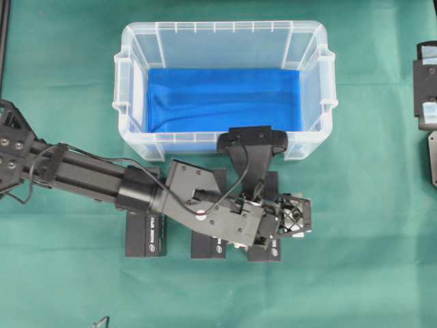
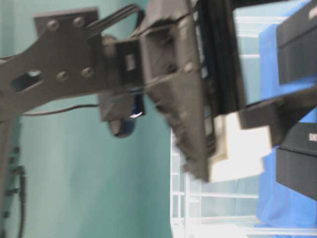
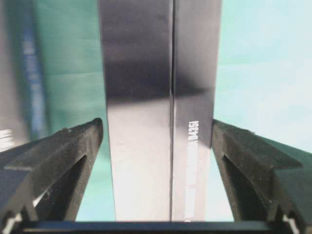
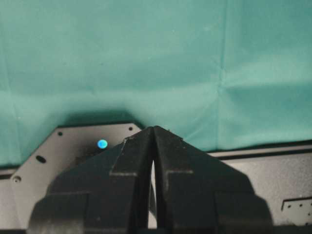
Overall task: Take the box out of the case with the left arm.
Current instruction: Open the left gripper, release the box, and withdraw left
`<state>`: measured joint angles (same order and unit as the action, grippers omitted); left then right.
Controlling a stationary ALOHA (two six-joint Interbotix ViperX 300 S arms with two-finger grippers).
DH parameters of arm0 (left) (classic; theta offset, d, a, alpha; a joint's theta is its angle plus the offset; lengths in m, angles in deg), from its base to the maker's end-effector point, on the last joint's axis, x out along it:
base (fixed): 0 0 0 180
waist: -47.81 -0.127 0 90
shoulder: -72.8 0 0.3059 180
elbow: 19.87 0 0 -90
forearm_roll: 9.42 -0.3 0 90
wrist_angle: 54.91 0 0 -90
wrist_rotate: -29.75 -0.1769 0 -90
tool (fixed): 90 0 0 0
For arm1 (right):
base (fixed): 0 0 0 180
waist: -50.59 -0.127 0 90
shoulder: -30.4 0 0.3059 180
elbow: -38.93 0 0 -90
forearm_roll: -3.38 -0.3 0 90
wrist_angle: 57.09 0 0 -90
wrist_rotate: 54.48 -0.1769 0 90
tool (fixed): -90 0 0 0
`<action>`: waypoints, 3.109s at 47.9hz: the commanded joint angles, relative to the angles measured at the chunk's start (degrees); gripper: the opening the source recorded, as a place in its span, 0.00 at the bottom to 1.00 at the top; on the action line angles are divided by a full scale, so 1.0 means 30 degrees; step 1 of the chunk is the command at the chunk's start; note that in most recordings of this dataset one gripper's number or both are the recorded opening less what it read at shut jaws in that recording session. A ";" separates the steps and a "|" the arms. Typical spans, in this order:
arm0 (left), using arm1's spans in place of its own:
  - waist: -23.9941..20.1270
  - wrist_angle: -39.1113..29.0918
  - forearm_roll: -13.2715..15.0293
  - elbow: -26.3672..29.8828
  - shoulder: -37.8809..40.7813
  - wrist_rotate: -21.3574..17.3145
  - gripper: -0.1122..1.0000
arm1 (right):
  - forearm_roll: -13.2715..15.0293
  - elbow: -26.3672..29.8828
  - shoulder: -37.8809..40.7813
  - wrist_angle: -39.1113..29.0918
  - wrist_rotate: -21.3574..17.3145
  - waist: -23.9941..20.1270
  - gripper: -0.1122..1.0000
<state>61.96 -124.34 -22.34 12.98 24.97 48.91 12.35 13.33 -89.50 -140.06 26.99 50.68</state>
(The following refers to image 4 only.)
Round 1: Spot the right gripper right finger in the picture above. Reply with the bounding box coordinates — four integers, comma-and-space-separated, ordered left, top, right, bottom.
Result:
154, 126, 273, 229

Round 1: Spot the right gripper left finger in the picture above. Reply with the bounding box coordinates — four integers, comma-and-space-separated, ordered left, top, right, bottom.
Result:
29, 127, 154, 229

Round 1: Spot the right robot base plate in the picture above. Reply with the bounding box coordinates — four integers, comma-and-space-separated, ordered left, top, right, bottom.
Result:
0, 123, 141, 230

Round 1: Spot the green table cloth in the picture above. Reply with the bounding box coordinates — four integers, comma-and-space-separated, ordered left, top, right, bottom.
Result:
0, 0, 312, 166

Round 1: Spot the black frame rail right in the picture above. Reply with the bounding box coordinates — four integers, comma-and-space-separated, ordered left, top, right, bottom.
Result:
0, 145, 312, 226

